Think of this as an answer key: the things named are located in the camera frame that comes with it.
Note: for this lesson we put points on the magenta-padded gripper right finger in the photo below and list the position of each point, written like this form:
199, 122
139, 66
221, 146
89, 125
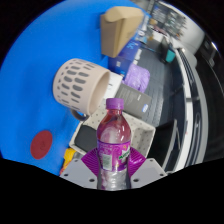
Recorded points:
149, 170

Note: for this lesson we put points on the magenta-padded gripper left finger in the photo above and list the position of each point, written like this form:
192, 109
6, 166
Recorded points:
77, 171

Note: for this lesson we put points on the clear bottle with purple cap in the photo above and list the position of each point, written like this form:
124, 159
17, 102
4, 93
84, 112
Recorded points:
114, 146

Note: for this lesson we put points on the yellow multimeter with red leads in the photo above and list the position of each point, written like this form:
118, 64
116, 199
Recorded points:
68, 158

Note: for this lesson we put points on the black rounded speaker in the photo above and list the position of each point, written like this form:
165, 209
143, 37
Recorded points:
86, 138

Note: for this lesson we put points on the white dotted storage bin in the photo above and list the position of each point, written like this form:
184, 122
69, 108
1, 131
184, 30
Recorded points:
141, 133

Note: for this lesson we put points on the flat round red coaster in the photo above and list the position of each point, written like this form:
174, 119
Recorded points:
41, 145

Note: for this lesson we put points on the dark grey upright box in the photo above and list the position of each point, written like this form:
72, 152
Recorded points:
135, 100

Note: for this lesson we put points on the black overhead shelf unit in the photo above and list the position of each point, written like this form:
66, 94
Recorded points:
203, 110

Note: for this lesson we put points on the beige patterned mug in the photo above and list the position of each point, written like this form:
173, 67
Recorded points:
75, 83

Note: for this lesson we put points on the purple plastic bag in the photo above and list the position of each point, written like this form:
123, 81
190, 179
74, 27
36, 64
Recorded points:
137, 78

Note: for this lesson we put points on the brown cardboard box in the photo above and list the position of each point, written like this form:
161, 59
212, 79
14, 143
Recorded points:
120, 28

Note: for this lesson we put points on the background storage shelf unit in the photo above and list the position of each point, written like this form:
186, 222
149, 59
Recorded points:
168, 16

